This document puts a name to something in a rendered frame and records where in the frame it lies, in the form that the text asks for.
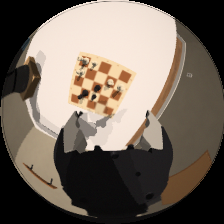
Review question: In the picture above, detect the brown and tan chessboard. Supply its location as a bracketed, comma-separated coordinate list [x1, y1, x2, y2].
[68, 52, 137, 119]

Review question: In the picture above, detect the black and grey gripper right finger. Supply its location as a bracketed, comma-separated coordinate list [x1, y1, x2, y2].
[139, 110, 173, 182]

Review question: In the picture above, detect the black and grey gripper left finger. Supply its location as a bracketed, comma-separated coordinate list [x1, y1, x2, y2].
[53, 111, 87, 187]

